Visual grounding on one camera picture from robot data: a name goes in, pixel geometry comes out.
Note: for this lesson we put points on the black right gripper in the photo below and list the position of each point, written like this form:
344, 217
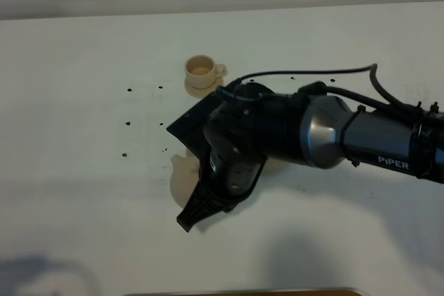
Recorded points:
248, 128

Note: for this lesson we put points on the beige ceramic teapot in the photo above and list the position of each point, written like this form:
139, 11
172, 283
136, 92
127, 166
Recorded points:
184, 177

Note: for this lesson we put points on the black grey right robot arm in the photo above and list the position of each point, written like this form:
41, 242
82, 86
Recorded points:
323, 131

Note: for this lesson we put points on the large beige teapot saucer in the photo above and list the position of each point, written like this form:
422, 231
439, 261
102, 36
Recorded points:
271, 166

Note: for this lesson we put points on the far beige cup saucer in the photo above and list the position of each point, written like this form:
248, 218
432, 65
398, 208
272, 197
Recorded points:
202, 93

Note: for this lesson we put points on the far beige teacup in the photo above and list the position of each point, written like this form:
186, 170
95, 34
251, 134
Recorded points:
202, 72

